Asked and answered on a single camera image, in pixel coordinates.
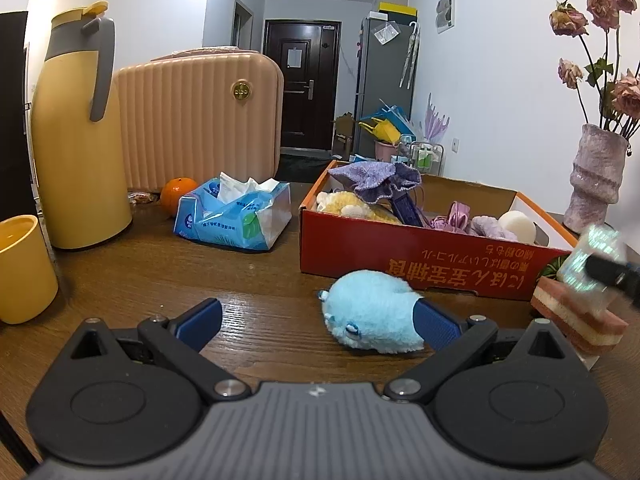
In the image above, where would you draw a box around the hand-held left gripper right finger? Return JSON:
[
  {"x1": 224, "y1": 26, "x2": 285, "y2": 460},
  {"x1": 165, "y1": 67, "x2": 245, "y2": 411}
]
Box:
[{"x1": 382, "y1": 298, "x2": 573, "y2": 405}]

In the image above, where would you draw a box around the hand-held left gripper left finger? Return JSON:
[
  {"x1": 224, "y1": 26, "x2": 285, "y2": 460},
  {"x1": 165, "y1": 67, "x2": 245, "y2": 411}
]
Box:
[{"x1": 69, "y1": 298, "x2": 252, "y2": 403}]

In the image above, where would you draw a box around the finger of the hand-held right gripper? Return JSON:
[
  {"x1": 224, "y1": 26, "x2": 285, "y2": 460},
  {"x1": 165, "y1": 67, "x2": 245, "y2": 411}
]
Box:
[{"x1": 586, "y1": 254, "x2": 640, "y2": 308}]

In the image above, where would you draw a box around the clear shiny packet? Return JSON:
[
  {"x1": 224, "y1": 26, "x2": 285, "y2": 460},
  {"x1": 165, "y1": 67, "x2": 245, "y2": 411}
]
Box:
[{"x1": 556, "y1": 224, "x2": 626, "y2": 313}]

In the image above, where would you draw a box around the pink layered sponge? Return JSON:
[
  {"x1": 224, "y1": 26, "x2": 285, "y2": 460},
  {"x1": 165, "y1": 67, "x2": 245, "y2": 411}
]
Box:
[{"x1": 530, "y1": 275, "x2": 630, "y2": 356}]

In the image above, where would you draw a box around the blue plush toy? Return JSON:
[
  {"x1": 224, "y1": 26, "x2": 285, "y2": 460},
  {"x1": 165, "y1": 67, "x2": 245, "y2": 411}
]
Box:
[{"x1": 318, "y1": 270, "x2": 426, "y2": 353}]

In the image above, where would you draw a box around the red cardboard box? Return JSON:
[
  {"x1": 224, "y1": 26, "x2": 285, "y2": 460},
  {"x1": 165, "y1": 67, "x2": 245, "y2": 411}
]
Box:
[{"x1": 299, "y1": 160, "x2": 580, "y2": 302}]

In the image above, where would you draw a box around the white round ball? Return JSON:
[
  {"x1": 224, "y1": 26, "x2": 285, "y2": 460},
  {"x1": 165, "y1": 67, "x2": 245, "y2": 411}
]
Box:
[{"x1": 497, "y1": 210, "x2": 537, "y2": 242}]

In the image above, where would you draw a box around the lilac fluffy scrunchie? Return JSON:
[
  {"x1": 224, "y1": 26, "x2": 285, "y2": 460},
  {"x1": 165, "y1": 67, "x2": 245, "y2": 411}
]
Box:
[{"x1": 467, "y1": 215, "x2": 518, "y2": 241}]

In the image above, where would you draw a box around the pink hair bow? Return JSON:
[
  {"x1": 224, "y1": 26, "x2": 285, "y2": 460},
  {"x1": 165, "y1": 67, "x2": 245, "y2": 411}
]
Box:
[{"x1": 432, "y1": 201, "x2": 473, "y2": 233}]

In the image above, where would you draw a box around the dark blue pouch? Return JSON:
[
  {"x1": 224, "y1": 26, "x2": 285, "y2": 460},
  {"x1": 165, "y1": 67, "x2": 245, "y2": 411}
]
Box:
[{"x1": 390, "y1": 195, "x2": 426, "y2": 227}]

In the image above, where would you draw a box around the yellow plush toy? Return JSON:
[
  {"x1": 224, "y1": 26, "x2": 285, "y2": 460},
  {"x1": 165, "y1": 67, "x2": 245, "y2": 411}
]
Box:
[{"x1": 316, "y1": 190, "x2": 401, "y2": 225}]

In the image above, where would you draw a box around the purple knitted cloth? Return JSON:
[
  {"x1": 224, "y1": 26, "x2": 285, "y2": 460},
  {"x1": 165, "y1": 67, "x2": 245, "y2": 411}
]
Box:
[{"x1": 327, "y1": 160, "x2": 423, "y2": 206}]

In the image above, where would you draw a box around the pink textured vase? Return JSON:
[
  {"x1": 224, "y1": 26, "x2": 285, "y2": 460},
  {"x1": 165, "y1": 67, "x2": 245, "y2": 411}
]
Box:
[{"x1": 563, "y1": 123, "x2": 630, "y2": 235}]

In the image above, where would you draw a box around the blue tissue pack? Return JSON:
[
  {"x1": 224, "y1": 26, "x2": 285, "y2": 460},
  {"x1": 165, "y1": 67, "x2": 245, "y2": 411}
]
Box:
[{"x1": 173, "y1": 172, "x2": 292, "y2": 252}]

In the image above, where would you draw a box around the orange fruit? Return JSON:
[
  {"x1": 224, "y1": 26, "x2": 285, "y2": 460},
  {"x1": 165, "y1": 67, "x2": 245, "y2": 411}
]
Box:
[{"x1": 160, "y1": 177, "x2": 199, "y2": 217}]

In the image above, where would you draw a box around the yellow mug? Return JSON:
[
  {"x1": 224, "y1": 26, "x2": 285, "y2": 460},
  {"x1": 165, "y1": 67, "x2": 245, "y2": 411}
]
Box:
[{"x1": 0, "y1": 215, "x2": 59, "y2": 325}]

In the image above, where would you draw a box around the dark floor mat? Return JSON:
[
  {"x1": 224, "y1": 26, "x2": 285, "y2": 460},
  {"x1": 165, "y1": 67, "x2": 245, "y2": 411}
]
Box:
[{"x1": 277, "y1": 154, "x2": 331, "y2": 183}]

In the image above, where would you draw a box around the pink ribbed suitcase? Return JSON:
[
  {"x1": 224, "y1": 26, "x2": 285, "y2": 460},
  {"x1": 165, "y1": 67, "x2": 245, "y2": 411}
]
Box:
[{"x1": 114, "y1": 46, "x2": 285, "y2": 193}]

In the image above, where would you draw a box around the yellow thermos jug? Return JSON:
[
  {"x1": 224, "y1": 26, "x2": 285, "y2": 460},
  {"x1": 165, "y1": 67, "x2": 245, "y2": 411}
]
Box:
[{"x1": 31, "y1": 1, "x2": 133, "y2": 250}]

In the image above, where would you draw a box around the brown cardboard box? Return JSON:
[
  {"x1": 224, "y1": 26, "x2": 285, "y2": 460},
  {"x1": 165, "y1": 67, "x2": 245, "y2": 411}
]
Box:
[{"x1": 332, "y1": 114, "x2": 357, "y2": 158}]

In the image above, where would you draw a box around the dark brown door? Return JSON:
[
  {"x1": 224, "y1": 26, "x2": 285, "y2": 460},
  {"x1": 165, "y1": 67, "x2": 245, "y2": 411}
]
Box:
[{"x1": 263, "y1": 19, "x2": 342, "y2": 150}]

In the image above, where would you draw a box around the grey refrigerator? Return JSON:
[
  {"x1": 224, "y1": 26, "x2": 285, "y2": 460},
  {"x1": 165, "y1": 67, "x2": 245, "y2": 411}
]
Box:
[{"x1": 355, "y1": 12, "x2": 421, "y2": 161}]

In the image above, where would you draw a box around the dried rose bouquet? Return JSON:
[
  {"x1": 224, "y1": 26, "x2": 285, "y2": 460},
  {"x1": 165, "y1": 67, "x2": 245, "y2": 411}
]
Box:
[{"x1": 549, "y1": 0, "x2": 640, "y2": 138}]

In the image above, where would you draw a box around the white folded umbrella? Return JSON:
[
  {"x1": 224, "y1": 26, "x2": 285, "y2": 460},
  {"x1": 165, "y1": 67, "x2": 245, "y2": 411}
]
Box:
[{"x1": 399, "y1": 22, "x2": 421, "y2": 90}]

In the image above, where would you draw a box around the black paper bag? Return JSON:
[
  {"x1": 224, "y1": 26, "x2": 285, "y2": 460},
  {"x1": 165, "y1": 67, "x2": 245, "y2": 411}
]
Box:
[{"x1": 0, "y1": 10, "x2": 38, "y2": 223}]

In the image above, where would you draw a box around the yellow box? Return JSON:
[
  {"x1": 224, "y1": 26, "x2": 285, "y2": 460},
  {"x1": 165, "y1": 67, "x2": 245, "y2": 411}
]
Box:
[{"x1": 377, "y1": 1, "x2": 418, "y2": 17}]

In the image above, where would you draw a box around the wire rack with bottles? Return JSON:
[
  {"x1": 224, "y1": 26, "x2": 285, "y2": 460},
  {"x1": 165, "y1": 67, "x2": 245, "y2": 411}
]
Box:
[{"x1": 407, "y1": 141, "x2": 446, "y2": 171}]

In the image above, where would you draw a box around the purple butterfly wall decoration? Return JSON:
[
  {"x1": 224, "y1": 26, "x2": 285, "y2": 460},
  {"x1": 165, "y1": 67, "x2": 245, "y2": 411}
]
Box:
[{"x1": 422, "y1": 92, "x2": 451, "y2": 148}]

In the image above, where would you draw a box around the framed wall picture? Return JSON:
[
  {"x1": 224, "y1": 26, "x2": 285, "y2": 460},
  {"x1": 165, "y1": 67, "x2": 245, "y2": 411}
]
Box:
[{"x1": 435, "y1": 0, "x2": 457, "y2": 34}]

